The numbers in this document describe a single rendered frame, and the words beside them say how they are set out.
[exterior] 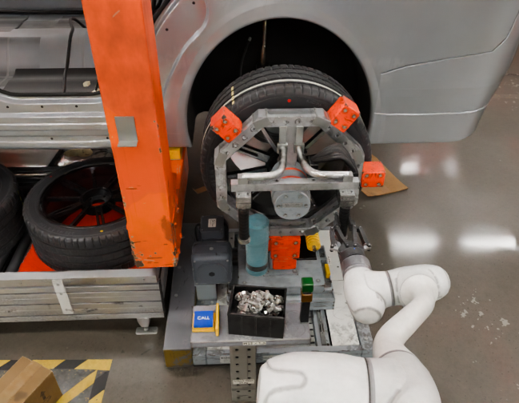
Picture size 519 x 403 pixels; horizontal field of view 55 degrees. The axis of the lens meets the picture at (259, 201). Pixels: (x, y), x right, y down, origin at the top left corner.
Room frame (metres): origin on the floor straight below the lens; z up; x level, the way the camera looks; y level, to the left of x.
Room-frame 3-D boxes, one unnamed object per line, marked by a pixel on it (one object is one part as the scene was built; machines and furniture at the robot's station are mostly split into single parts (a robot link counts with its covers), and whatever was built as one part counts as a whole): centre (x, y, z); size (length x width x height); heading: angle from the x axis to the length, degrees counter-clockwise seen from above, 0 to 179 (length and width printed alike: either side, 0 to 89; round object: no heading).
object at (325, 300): (1.70, -0.10, 0.13); 0.50 x 0.36 x 0.10; 93
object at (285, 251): (1.57, -0.11, 0.48); 0.16 x 0.12 x 0.17; 3
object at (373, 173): (1.55, -0.42, 0.85); 0.09 x 0.08 x 0.07; 93
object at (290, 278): (1.70, -0.10, 0.32); 0.40 x 0.30 x 0.28; 93
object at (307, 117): (1.53, -0.11, 0.85); 0.54 x 0.07 x 0.54; 93
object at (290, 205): (1.46, -0.11, 0.85); 0.21 x 0.14 x 0.14; 3
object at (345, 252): (1.14, -0.29, 0.83); 0.09 x 0.08 x 0.07; 2
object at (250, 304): (1.17, 0.00, 0.51); 0.20 x 0.14 x 0.13; 85
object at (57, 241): (1.88, 0.77, 0.39); 0.66 x 0.66 x 0.24
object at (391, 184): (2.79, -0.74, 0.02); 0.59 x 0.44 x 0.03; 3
